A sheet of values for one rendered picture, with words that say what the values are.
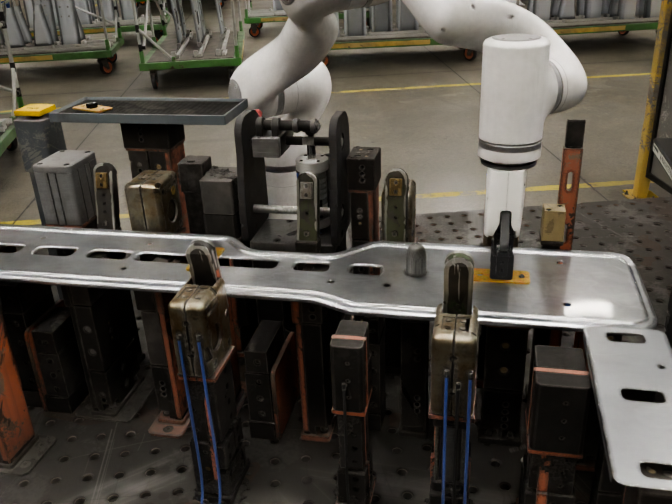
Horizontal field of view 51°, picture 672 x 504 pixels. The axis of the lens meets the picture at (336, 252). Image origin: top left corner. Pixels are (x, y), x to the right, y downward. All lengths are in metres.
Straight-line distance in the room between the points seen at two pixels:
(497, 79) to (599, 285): 0.34
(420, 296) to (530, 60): 0.35
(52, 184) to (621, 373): 1.00
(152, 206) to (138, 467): 0.44
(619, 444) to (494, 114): 0.43
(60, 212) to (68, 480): 0.48
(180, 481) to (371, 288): 0.44
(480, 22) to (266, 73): 0.59
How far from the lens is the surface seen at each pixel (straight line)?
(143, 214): 1.31
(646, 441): 0.80
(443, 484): 0.97
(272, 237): 1.30
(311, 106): 1.60
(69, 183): 1.36
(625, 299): 1.05
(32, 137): 1.60
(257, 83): 1.51
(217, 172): 1.32
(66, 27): 8.74
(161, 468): 1.22
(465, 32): 1.03
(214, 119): 1.36
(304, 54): 1.41
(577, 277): 1.10
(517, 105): 0.94
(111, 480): 1.23
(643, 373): 0.90
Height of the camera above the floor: 1.49
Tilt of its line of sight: 26 degrees down
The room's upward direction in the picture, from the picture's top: 3 degrees counter-clockwise
